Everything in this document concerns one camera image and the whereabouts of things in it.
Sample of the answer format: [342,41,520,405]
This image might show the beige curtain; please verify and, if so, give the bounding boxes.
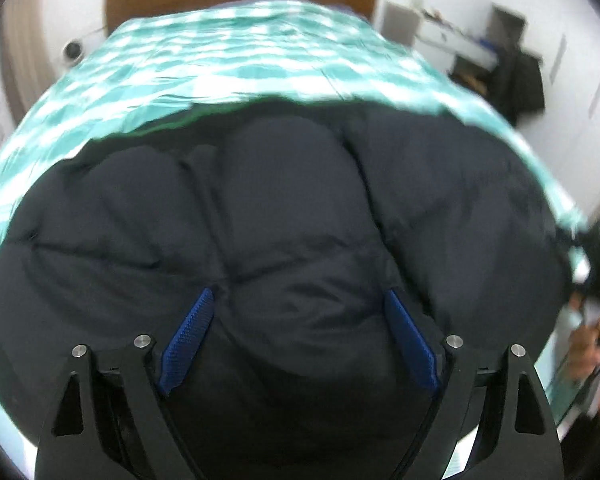
[0,0,55,125]

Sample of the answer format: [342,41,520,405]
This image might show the person's right hand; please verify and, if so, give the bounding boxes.
[566,319,600,380]

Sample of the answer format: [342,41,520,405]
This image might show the teal white checked bedsheet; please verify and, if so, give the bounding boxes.
[0,0,583,479]

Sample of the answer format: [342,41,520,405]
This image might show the dark jacket on chair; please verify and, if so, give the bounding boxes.
[486,48,545,127]

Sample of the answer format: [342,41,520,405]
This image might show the white desk with drawer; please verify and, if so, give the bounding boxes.
[413,15,498,73]

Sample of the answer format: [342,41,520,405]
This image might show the grey panel beside bed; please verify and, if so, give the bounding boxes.
[380,2,422,47]

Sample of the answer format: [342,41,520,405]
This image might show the white wardrobe with handles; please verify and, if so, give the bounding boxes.
[515,0,600,216]

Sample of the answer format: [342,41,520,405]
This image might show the black puffer jacket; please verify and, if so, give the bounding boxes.
[0,101,571,479]

